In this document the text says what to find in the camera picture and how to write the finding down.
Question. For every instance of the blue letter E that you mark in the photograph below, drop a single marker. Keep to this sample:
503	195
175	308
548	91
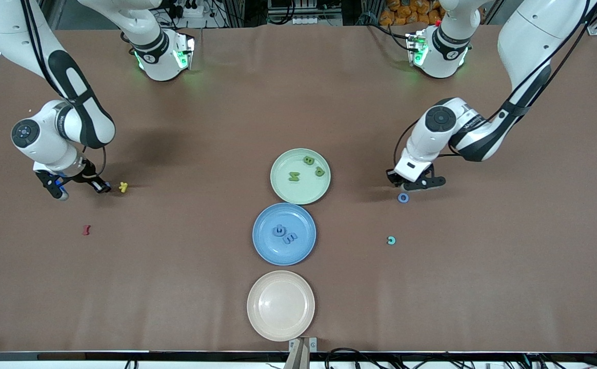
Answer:
290	238

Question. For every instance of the light green plate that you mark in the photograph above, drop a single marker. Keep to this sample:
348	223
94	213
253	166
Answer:
298	192

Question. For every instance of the orange bag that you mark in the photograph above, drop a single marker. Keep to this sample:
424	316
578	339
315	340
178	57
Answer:
406	13

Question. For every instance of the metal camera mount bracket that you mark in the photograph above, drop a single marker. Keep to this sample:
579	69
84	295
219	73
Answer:
298	353

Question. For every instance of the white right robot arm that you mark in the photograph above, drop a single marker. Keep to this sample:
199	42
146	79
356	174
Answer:
1	31

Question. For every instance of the green letter b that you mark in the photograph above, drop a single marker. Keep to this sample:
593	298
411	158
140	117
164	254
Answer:
320	172
308	160

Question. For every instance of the long white power strip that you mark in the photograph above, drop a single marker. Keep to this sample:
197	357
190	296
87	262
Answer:
316	20

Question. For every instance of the blue letter G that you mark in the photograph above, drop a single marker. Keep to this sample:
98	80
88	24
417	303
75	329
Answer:
276	230

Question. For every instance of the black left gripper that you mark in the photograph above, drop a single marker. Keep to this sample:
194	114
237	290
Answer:
394	177

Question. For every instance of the green letter M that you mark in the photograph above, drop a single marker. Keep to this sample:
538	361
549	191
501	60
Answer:
294	177

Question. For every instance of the blue plate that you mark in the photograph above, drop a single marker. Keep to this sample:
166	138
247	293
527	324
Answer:
273	251

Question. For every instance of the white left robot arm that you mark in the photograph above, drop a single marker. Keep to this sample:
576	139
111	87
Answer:
529	36

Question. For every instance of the beige plate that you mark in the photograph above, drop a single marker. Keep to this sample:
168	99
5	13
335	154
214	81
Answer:
280	306

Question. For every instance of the yellow letter Y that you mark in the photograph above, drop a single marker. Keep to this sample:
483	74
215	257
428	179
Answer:
123	187

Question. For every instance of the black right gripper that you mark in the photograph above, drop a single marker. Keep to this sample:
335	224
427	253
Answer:
87	173

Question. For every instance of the red letter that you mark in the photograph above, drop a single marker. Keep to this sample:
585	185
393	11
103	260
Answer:
86	230

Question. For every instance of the blue letter O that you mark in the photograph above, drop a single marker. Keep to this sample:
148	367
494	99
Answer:
399	198

